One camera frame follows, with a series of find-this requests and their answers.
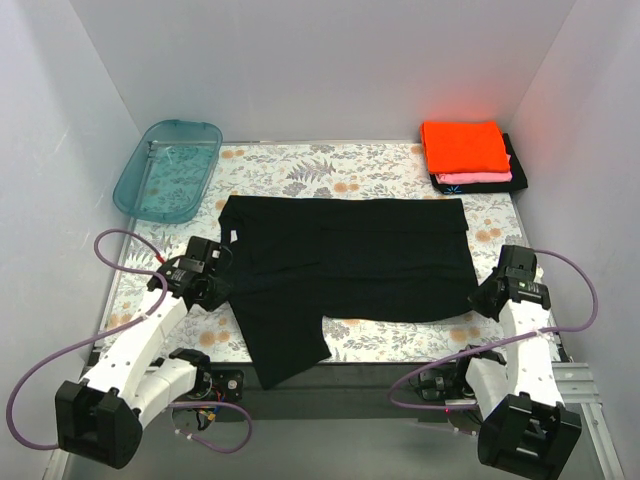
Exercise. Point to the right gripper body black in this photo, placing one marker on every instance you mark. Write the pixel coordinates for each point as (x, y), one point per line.
(486, 298)

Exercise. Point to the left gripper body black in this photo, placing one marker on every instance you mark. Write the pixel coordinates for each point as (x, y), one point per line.
(215, 293)

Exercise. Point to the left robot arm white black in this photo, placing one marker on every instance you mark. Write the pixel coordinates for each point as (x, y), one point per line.
(103, 415)

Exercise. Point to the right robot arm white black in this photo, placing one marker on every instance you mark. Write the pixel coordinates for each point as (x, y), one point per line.
(526, 429)

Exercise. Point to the floral patterned table mat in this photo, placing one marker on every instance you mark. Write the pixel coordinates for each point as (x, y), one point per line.
(352, 172)

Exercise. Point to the black folded t-shirt with logo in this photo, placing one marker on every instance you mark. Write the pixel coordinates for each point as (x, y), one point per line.
(517, 183)

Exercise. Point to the pink folded t-shirt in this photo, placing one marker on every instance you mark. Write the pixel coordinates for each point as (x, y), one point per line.
(474, 177)

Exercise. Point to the teal transparent plastic bin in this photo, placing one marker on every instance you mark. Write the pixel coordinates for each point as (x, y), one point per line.
(168, 173)

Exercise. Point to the orange folded t-shirt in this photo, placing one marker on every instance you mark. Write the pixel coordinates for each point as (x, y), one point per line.
(455, 147)

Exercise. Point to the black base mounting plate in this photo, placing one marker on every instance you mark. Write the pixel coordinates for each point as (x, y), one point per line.
(327, 391)

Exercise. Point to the aluminium frame rail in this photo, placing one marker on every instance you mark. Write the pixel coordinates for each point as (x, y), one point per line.
(594, 456)

